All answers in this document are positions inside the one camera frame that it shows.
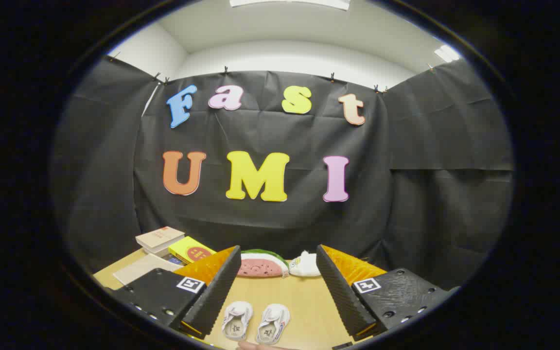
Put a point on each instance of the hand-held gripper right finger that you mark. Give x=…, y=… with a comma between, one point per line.
x=341, y=296

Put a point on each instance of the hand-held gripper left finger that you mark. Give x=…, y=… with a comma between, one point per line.
x=214, y=299

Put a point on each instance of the white canvas shoe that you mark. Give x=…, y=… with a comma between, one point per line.
x=237, y=318
x=272, y=323

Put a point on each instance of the beige fabric storage box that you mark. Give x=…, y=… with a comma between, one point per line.
x=141, y=270

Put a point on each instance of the white plush toy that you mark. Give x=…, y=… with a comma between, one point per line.
x=305, y=266

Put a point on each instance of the yellow book with red circle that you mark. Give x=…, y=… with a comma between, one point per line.
x=192, y=250

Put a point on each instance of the blue book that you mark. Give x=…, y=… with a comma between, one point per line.
x=175, y=261

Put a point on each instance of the watermelon slice plush toy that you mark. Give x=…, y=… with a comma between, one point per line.
x=260, y=266

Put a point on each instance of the grey book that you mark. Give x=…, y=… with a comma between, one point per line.
x=159, y=252

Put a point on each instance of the beige paperback book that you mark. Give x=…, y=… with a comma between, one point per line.
x=158, y=237

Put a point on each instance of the ceiling light panel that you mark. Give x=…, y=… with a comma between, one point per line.
x=289, y=3
x=447, y=52

